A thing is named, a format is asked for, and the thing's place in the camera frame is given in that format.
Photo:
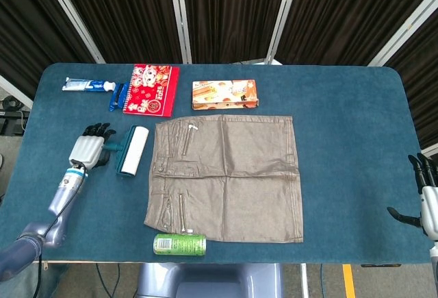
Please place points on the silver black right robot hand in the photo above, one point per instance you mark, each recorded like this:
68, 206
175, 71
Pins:
429, 205

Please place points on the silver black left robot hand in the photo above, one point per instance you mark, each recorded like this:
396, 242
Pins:
86, 149

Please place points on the teal lint roller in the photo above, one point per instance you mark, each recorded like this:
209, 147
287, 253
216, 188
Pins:
135, 150

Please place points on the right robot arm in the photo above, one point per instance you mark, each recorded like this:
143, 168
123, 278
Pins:
434, 253

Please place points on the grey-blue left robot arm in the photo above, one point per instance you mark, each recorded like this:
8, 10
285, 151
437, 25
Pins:
61, 198

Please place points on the blue snack packet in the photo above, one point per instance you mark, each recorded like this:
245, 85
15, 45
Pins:
117, 97

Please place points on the white blue toothpaste tube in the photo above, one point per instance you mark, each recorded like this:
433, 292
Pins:
83, 85

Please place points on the black equipment on floor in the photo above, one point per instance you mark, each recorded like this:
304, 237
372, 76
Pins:
10, 120

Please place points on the red spiral calendar notebook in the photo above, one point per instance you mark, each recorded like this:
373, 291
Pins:
154, 89

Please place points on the blue table cover cloth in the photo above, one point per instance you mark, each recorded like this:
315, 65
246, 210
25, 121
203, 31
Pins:
342, 140

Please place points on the black folding screen panel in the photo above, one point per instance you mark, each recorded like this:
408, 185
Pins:
27, 20
232, 13
424, 72
130, 13
342, 13

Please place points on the green drink can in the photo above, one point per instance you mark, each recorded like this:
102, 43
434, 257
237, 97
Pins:
181, 244

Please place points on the white table leg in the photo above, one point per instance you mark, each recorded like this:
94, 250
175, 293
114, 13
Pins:
304, 281

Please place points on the orange snack box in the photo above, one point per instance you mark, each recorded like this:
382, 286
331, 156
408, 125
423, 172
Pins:
224, 94

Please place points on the brown shiny skirt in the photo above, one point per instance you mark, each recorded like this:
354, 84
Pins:
239, 181

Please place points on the grey-blue robot torso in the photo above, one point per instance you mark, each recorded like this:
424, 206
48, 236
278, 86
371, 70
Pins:
212, 281

